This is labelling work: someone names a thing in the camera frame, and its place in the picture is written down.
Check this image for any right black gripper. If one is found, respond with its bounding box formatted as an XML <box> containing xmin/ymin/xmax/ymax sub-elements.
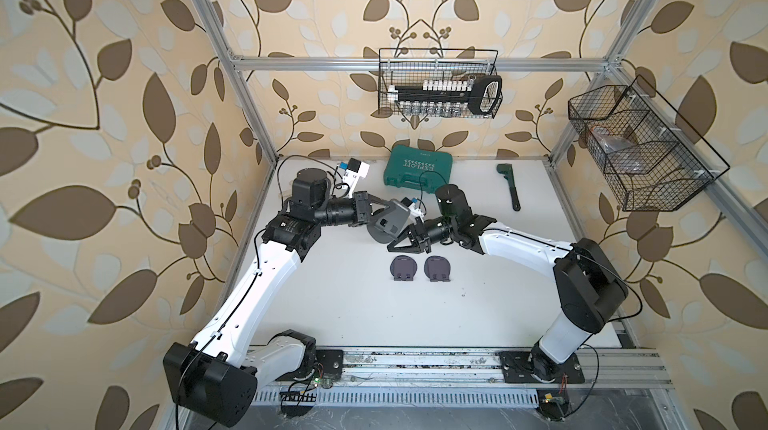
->
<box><xmin>388</xmin><ymin>218</ymin><xmax>457</xmax><ymax>255</ymax></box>

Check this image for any black phone stand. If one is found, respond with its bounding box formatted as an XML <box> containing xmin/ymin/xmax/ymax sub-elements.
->
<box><xmin>367</xmin><ymin>200</ymin><xmax>411</xmax><ymax>244</ymax></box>

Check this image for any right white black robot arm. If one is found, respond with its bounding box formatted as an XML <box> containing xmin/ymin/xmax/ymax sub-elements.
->
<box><xmin>387</xmin><ymin>184</ymin><xmax>630</xmax><ymax>383</ymax></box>

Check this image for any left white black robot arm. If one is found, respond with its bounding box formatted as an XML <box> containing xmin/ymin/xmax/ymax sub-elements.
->
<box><xmin>163</xmin><ymin>159</ymin><xmax>376</xmax><ymax>428</ymax></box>

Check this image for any purple phone stand front left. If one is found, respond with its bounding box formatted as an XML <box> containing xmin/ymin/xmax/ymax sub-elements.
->
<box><xmin>390</xmin><ymin>255</ymin><xmax>418</xmax><ymax>281</ymax></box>

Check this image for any purple phone stand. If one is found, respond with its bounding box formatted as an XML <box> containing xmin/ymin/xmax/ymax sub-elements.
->
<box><xmin>424</xmin><ymin>256</ymin><xmax>451</xmax><ymax>282</ymax></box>
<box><xmin>390</xmin><ymin>255</ymin><xmax>418</xmax><ymax>281</ymax></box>

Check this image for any purple phone stand front right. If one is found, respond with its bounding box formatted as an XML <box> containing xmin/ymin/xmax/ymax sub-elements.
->
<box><xmin>424</xmin><ymin>256</ymin><xmax>451</xmax><ymax>282</ymax></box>

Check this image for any green plastic tool case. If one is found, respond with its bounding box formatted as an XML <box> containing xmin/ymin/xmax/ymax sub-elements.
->
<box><xmin>383</xmin><ymin>145</ymin><xmax>453</xmax><ymax>193</ymax></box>

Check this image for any green black hand tool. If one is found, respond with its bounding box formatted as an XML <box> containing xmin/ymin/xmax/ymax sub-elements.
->
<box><xmin>496</xmin><ymin>164</ymin><xmax>521</xmax><ymax>212</ymax></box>

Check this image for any black socket set holder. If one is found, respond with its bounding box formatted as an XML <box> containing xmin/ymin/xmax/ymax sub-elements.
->
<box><xmin>384</xmin><ymin>75</ymin><xmax>503</xmax><ymax>118</ymax></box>

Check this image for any clear plastic bag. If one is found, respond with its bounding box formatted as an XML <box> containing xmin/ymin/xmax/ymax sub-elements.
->
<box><xmin>589</xmin><ymin>125</ymin><xmax>644</xmax><ymax>174</ymax></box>

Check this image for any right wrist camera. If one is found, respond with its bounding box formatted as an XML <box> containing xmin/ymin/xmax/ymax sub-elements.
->
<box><xmin>401</xmin><ymin>198</ymin><xmax>426</xmax><ymax>219</ymax></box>

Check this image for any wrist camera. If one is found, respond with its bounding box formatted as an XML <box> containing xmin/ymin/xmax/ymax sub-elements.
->
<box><xmin>339</xmin><ymin>158</ymin><xmax>370</xmax><ymax>187</ymax></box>
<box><xmin>401</xmin><ymin>198</ymin><xmax>426</xmax><ymax>219</ymax></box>

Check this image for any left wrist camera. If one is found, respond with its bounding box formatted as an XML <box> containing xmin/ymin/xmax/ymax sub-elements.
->
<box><xmin>339</xmin><ymin>158</ymin><xmax>370</xmax><ymax>187</ymax></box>

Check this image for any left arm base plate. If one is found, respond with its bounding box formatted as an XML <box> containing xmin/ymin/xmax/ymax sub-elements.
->
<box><xmin>295</xmin><ymin>348</ymin><xmax>344</xmax><ymax>382</ymax></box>

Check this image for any black wire basket back wall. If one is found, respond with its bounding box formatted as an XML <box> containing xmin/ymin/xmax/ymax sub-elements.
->
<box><xmin>377</xmin><ymin>47</ymin><xmax>503</xmax><ymax>119</ymax></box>

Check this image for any black wire basket wall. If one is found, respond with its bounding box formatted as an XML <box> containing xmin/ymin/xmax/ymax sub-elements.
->
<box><xmin>568</xmin><ymin>75</ymin><xmax>730</xmax><ymax>212</ymax></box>
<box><xmin>377</xmin><ymin>47</ymin><xmax>503</xmax><ymax>119</ymax></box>

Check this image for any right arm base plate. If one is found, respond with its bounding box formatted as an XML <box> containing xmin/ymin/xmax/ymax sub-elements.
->
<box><xmin>497</xmin><ymin>350</ymin><xmax>586</xmax><ymax>384</ymax></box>

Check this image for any black wire basket right wall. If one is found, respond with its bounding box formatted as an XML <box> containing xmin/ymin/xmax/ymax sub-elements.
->
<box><xmin>568</xmin><ymin>75</ymin><xmax>730</xmax><ymax>212</ymax></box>

